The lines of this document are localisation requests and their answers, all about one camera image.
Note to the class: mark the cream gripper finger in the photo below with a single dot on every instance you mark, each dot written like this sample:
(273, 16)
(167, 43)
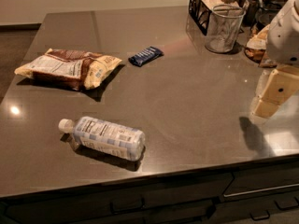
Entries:
(274, 89)

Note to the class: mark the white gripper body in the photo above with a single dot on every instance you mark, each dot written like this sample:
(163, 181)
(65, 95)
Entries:
(284, 42)

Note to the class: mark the clear blue-labelled plastic bottle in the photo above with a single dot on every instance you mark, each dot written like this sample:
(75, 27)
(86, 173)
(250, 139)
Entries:
(107, 137)

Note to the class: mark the glass snack jar black lid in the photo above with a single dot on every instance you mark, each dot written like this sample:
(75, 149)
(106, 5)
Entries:
(256, 46)

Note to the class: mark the dark cabinet drawers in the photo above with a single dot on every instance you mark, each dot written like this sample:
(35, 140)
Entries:
(263, 191)

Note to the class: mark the dark blue snack bar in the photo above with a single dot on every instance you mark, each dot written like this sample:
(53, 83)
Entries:
(145, 56)

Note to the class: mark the brown and yellow snack bag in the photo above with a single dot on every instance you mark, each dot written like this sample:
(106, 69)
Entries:
(73, 69)

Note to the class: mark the wire mesh cup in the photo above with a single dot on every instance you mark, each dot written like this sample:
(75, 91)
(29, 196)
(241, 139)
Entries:
(223, 27)

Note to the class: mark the black wire basket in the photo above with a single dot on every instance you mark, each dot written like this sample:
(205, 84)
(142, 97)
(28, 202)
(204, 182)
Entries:
(200, 10)

